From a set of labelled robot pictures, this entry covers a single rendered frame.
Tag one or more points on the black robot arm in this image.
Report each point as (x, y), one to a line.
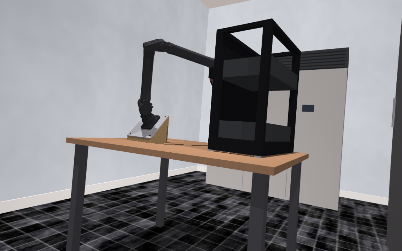
(159, 45)

